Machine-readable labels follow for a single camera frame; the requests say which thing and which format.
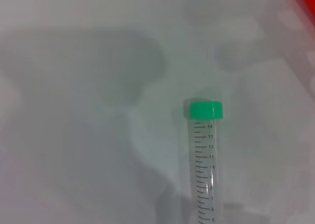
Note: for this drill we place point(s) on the orange test tube rack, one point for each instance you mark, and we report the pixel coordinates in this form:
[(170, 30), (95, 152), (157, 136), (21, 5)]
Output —
[(308, 0)]

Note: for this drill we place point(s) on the clear green-capped test tube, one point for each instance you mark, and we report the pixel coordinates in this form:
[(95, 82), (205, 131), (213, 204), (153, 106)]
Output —
[(206, 109)]

